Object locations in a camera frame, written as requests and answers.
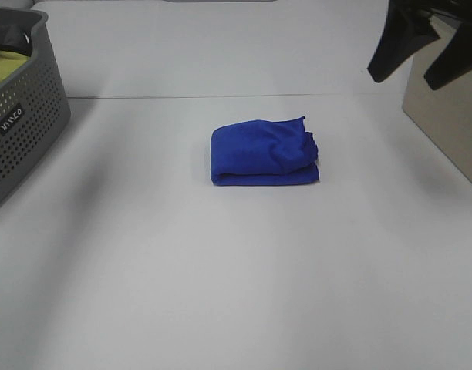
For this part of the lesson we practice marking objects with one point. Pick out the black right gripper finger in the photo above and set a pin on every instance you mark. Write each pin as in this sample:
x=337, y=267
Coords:
x=456, y=59
x=406, y=31

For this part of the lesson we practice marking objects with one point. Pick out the blue microfibre towel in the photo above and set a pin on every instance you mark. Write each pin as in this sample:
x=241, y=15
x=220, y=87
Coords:
x=264, y=153

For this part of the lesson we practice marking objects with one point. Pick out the beige storage box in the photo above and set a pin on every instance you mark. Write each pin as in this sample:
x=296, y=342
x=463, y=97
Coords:
x=444, y=115

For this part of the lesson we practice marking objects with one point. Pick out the grey perforated plastic basket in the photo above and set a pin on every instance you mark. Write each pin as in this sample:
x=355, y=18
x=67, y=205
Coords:
x=34, y=108

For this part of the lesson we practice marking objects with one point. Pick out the yellow-green towel in basket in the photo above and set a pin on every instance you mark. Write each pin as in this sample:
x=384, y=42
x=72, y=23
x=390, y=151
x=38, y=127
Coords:
x=9, y=62

